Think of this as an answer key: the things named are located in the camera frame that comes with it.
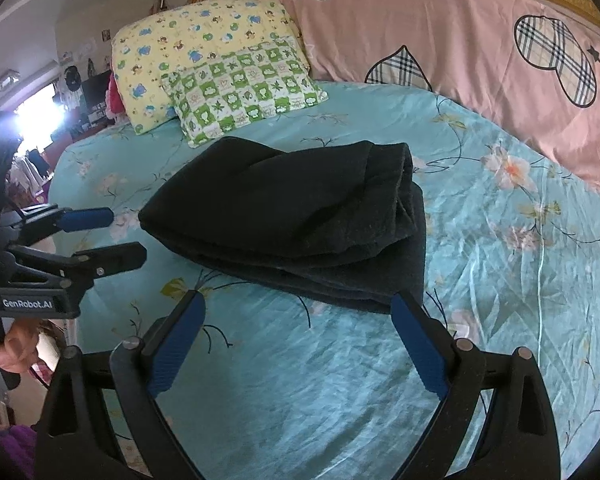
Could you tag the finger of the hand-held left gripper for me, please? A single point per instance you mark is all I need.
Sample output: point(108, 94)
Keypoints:
point(120, 257)
point(87, 220)

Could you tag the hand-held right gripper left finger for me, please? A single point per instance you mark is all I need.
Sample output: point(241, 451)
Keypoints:
point(175, 345)

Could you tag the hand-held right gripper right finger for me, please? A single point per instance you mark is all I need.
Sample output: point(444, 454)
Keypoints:
point(420, 345)

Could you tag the black pants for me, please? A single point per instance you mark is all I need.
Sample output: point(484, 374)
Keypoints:
point(280, 210)

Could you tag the person's left hand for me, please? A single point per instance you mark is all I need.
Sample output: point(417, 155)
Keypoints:
point(17, 347)

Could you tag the teal floral bed sheet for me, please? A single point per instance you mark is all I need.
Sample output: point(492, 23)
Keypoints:
point(480, 285)

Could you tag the bright window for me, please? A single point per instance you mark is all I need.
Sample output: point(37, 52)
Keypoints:
point(37, 115)

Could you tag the red plush cloth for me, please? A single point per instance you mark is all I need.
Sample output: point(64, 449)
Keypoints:
point(114, 97)

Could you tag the black monitor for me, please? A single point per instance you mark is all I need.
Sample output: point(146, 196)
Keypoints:
point(96, 90)

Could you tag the black cap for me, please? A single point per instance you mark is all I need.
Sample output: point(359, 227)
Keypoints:
point(72, 79)

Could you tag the purple cloth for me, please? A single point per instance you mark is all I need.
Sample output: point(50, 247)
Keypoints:
point(15, 452)

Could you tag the ceiling light fixture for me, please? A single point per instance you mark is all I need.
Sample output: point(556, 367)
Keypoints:
point(6, 81)

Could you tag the green checkered pillow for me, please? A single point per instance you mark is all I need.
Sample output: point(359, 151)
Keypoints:
point(240, 95)

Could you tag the yellow printed pillow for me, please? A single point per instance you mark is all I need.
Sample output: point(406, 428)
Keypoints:
point(180, 35)

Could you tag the pink quilt with plaid hearts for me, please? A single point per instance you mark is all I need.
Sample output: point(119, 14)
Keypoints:
point(455, 20)

